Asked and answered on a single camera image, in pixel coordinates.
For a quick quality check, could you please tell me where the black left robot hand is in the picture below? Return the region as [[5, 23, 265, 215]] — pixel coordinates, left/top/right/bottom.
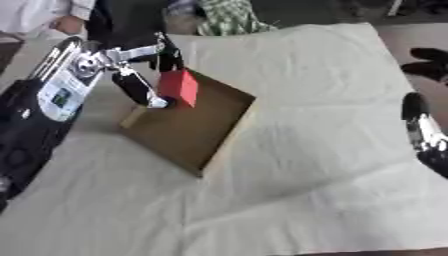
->
[[103, 31, 188, 110]]

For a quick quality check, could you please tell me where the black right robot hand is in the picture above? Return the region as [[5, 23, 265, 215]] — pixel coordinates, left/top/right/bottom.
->
[[399, 47, 448, 180]]

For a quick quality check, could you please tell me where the red block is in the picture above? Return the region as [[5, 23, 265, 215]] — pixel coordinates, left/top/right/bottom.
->
[[155, 68, 202, 109]]

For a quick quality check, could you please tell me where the tan cardboard box brown inside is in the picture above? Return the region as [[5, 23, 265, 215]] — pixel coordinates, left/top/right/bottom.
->
[[117, 68, 259, 178]]

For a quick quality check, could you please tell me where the person's hand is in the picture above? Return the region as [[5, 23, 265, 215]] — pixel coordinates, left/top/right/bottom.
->
[[50, 15, 88, 36]]

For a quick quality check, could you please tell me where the green white checked cloth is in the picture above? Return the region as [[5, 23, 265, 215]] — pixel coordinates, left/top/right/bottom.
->
[[194, 0, 280, 37]]

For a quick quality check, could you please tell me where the person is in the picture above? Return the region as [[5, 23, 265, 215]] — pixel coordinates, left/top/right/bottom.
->
[[0, 0, 98, 42]]

